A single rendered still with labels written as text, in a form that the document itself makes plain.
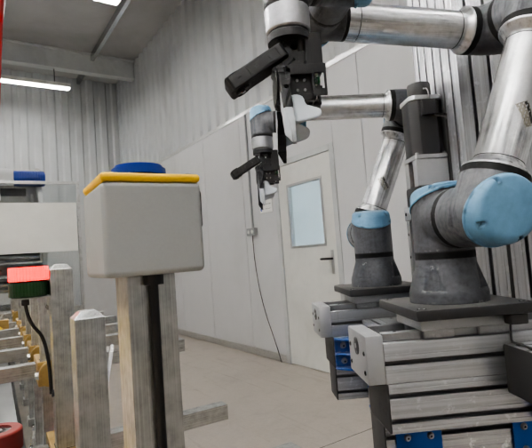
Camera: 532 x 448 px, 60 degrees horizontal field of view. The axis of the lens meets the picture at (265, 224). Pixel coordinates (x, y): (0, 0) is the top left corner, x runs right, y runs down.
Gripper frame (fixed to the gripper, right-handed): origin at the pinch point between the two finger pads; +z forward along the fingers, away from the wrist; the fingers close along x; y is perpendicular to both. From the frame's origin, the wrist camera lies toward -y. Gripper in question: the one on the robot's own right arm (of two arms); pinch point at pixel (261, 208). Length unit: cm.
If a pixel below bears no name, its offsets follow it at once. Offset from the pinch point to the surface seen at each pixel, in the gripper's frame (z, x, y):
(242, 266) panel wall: 29, 402, -5
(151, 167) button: 9, -125, -14
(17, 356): 37, -34, -68
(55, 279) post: 17, -80, -39
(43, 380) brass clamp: 38, -61, -50
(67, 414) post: 39, -80, -38
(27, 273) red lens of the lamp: 16, -83, -42
